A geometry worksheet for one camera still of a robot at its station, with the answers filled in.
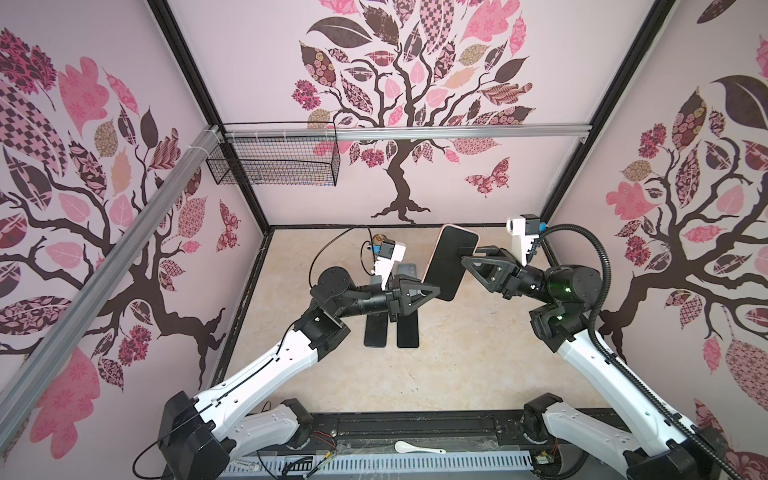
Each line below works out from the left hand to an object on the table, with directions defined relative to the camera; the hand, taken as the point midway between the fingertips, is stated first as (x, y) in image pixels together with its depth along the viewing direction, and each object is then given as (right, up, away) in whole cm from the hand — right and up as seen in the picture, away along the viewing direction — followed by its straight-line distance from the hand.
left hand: (439, 296), depth 56 cm
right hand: (+4, +7, -4) cm, 9 cm away
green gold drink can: (-14, +13, +47) cm, 51 cm away
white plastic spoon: (-6, -39, +15) cm, 43 cm away
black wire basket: (-46, +41, +39) cm, 73 cm away
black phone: (-4, -16, +35) cm, 39 cm away
